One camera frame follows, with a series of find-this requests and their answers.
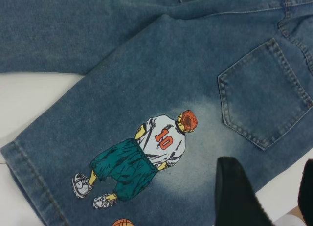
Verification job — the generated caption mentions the blue denim jeans with print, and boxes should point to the blue denim jeans with print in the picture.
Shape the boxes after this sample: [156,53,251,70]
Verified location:
[0,0,313,226]

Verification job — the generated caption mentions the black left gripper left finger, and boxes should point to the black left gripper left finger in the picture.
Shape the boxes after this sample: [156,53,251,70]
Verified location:
[214,156,274,226]

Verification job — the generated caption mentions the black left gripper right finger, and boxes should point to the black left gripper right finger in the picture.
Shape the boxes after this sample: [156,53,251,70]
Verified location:
[297,158,313,226]

